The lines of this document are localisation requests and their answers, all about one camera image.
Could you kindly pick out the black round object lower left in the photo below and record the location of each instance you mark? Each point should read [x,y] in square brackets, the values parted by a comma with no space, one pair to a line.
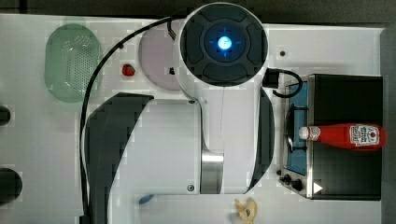
[10,186]

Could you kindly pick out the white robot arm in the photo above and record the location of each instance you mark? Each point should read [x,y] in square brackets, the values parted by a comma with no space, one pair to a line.
[216,138]

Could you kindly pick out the green perforated basket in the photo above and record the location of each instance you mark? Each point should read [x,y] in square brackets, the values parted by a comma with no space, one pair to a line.
[72,54]

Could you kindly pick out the small red strawberry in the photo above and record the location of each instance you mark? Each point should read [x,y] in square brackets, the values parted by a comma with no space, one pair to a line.
[128,70]

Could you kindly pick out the red plush ketchup bottle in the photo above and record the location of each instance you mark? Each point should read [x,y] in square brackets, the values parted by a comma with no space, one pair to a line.
[353,136]

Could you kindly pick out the lilac round plate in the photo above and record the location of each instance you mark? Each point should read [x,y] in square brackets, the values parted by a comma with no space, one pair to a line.
[156,59]

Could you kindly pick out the blue bowl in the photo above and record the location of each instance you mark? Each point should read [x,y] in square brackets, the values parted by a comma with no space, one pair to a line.
[145,199]

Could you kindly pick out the black object left edge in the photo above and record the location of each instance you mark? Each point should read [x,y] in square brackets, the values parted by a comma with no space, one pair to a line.
[5,115]

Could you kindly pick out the black toy oven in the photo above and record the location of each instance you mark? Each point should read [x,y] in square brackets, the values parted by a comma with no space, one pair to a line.
[318,171]

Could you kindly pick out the yellow plush toy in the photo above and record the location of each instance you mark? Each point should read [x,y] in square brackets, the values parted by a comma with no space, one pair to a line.
[248,211]

